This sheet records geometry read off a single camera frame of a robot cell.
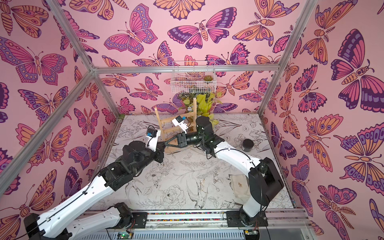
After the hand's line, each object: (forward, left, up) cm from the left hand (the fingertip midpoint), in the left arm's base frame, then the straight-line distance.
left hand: (168, 141), depth 70 cm
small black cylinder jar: (+15, -47, -24) cm, 55 cm away
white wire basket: (+46, -11, +6) cm, 48 cm away
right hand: (-3, -1, +2) cm, 4 cm away
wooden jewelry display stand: (+16, +1, -13) cm, 20 cm away
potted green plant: (+32, -18, -3) cm, 37 cm away
